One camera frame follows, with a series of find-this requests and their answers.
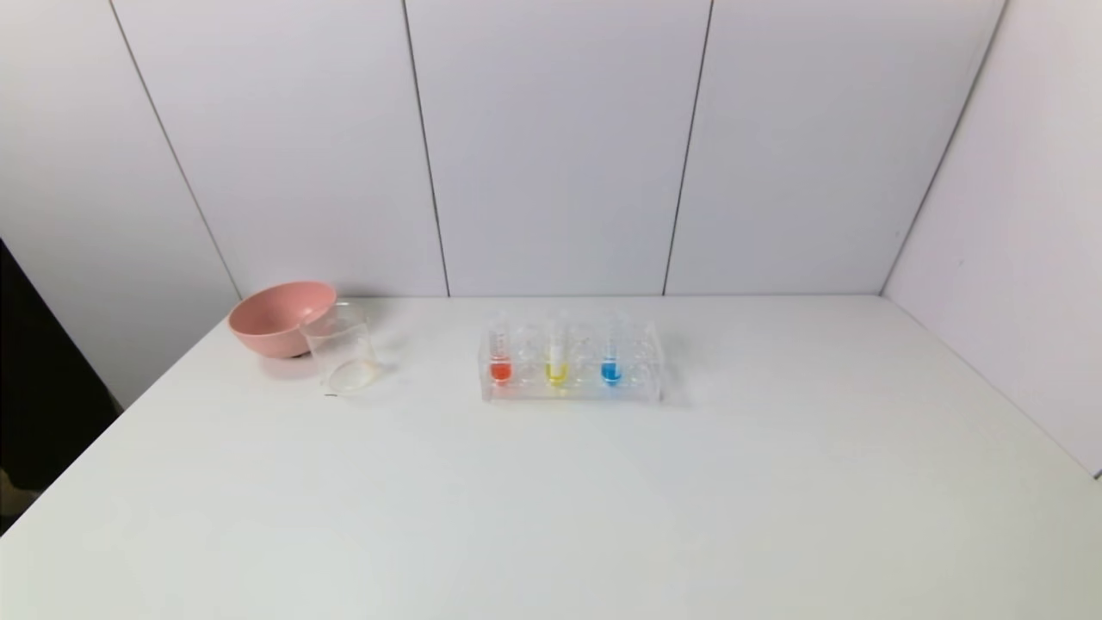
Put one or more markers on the test tube with red pigment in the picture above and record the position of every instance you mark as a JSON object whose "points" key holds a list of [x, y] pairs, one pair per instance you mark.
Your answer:
{"points": [[500, 370]]}

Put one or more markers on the test tube with yellow pigment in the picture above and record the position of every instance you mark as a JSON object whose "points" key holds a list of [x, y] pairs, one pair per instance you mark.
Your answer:
{"points": [[557, 372]]}

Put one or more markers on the test tube with blue pigment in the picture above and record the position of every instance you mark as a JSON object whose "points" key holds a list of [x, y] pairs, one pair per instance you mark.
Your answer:
{"points": [[611, 371]]}

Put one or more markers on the clear acrylic test tube rack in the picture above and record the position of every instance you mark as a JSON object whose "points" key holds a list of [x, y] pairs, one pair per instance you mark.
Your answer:
{"points": [[641, 379]]}

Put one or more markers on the clear glass beaker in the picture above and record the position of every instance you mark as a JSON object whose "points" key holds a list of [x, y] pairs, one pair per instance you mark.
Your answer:
{"points": [[344, 362]]}

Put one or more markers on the pink bowl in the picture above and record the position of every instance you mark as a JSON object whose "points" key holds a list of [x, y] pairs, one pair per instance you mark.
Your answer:
{"points": [[275, 323]]}

